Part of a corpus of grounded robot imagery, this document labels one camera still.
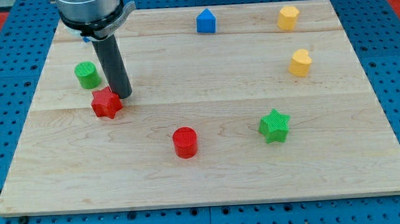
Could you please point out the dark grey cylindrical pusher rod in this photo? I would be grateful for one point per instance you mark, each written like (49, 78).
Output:
(111, 62)

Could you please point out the red star block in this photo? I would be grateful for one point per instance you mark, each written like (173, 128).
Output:
(106, 103)

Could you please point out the green star block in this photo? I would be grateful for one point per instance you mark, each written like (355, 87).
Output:
(274, 126)

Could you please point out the green cylinder block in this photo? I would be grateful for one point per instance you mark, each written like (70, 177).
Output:
(87, 75)

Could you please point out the blue pentagon house block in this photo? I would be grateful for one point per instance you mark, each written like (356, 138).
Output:
(206, 22)

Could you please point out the red cylinder block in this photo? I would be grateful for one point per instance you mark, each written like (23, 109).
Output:
(185, 142)

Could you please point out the light wooden board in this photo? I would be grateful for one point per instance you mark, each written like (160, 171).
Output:
(340, 144)

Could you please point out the yellow hexagon block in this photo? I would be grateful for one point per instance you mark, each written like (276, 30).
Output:
(288, 17)

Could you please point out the yellow heart block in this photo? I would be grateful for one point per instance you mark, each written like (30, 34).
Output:
(300, 63)

